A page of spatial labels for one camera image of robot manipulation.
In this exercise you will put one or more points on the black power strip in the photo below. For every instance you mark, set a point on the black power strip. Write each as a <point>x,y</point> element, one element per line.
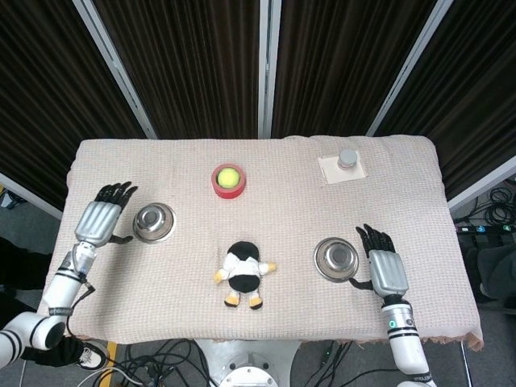
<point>483,230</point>

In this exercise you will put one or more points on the white jar grey lid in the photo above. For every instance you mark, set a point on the white jar grey lid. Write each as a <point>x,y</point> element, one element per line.
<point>348,158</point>

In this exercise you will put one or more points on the red tape roll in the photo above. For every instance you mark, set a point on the red tape roll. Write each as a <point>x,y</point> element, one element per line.
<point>227,194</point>

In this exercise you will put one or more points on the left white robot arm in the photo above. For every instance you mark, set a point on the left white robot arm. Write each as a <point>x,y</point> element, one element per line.
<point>60,290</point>

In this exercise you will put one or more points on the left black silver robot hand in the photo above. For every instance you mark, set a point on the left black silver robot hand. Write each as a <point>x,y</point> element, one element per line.
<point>96,221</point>

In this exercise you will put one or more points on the black trouser leg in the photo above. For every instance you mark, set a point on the black trouser leg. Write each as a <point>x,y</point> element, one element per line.
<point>52,352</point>

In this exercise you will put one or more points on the beige waffle table cloth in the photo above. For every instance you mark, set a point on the beige waffle table cloth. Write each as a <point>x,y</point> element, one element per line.
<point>181,302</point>

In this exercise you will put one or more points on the black white plush toy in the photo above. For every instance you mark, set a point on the black white plush toy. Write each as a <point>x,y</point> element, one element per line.
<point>242,278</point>

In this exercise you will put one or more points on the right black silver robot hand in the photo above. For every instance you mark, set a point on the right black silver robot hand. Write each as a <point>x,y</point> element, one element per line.
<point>389,272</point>

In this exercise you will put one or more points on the grey button on beige base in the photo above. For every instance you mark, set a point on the grey button on beige base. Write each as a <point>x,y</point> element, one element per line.
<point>342,178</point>

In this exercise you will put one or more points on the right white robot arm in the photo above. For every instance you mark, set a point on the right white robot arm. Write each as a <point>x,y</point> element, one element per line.
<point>407,346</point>

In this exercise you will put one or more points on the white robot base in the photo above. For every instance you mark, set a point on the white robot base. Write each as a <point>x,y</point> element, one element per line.
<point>246,363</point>

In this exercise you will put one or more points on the dark grey office chair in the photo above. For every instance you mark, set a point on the dark grey office chair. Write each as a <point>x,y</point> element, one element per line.
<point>493,270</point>

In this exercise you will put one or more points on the stainless steel bowl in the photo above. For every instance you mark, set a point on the stainless steel bowl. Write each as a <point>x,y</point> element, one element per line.
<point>161,230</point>
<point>334,269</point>

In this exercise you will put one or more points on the grey partition post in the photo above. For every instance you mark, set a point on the grey partition post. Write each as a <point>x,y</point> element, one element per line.
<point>407,68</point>
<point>483,187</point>
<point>28,195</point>
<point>269,68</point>
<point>117,72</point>

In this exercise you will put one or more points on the dark brown curtain panel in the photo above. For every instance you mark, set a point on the dark brown curtain panel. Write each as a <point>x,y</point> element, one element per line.
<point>475,101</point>
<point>342,68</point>
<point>48,101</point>
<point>193,68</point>

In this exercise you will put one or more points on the yellow tennis ball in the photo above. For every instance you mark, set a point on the yellow tennis ball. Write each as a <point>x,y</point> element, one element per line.
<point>228,178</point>

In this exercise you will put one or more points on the black white sneaker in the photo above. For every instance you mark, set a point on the black white sneaker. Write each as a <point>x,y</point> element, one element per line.
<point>94,354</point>

